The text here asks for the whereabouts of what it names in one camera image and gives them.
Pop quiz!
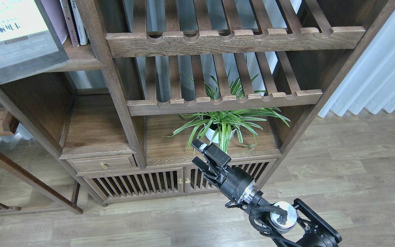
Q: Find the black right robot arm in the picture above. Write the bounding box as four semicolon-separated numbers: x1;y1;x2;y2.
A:
191;139;342;247

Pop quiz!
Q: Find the white sheer curtain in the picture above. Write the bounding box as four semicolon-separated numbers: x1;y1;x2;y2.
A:
318;11;395;117

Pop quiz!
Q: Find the pale lavender white book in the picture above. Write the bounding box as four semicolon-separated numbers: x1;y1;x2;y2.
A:
41;0;69;44

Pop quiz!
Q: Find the white plant pot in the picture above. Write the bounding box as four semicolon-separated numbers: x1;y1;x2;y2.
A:
205;125;236;144

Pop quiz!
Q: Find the yellow green black book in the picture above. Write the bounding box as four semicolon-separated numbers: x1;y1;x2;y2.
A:
0;0;69;85

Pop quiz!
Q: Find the green spider plant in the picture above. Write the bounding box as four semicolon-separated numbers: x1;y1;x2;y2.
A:
164;67;291;155

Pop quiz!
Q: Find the dark wooden bookshelf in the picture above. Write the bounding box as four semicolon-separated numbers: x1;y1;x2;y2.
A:
0;0;395;205

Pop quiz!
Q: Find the white green upright book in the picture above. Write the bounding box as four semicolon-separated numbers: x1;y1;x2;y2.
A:
70;0;88;45

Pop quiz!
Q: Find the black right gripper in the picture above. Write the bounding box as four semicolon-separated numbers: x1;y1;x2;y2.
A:
191;139;255;203

